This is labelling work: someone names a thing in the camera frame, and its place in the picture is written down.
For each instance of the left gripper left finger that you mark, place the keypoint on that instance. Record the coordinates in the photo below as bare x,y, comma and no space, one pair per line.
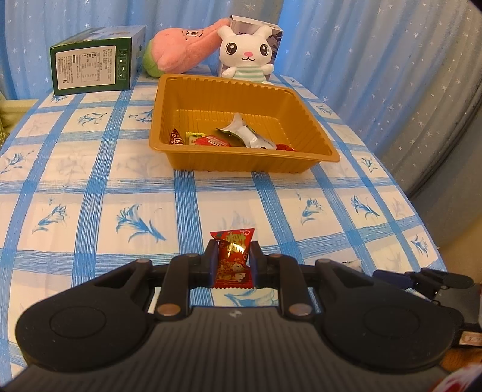
176,279

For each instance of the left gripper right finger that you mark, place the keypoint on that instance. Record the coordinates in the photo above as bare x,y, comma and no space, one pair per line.
294,283

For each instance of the red candy packet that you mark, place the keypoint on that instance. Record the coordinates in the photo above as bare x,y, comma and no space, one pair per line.
233,270

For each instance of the large red snack packet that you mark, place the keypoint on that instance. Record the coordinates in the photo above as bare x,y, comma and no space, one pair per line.
211,141

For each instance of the small red candy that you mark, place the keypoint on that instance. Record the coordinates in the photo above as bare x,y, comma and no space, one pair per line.
175,138

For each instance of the white green snack wrapper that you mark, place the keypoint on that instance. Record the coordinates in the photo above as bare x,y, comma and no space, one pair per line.
240,130

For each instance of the yellow green candy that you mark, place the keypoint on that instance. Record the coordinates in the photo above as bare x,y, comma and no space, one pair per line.
192,137

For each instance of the person's right hand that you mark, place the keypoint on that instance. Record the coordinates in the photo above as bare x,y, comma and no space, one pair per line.
464,367

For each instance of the blue checked tablecloth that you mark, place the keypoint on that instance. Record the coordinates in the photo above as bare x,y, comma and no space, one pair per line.
82,193

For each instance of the orange plastic tray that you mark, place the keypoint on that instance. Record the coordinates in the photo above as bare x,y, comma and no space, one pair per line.
213,124

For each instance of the blue star curtain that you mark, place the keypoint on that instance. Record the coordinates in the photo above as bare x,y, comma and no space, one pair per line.
405,75

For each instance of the white bunny plush toy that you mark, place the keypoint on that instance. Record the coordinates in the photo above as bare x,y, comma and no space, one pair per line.
246,57

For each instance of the pink plush toy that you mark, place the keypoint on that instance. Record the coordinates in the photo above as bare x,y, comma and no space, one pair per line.
176,50

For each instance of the green printed carton box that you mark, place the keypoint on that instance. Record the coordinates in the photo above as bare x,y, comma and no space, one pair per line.
98,59

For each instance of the grey patterned box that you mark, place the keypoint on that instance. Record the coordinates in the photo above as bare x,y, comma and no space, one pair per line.
247,27

